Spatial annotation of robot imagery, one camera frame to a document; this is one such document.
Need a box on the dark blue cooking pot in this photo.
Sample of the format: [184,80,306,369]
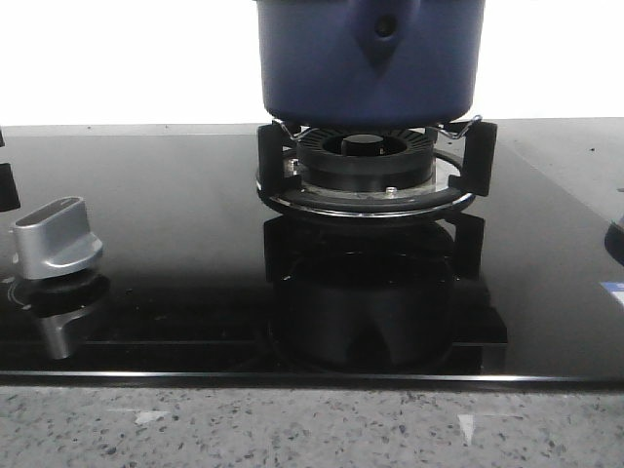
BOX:
[256,0,485,129]

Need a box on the right black pot support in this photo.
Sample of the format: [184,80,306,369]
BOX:
[256,117,497,218]

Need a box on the right black gas burner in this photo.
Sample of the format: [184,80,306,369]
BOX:
[284,129,435,203]

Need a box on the black glass gas cooktop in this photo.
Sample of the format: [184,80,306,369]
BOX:
[1,127,623,390]

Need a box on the silver stove control knob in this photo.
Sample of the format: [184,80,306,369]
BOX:
[11,196,103,280]

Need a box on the blue label sticker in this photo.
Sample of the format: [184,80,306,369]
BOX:
[601,282,624,306]

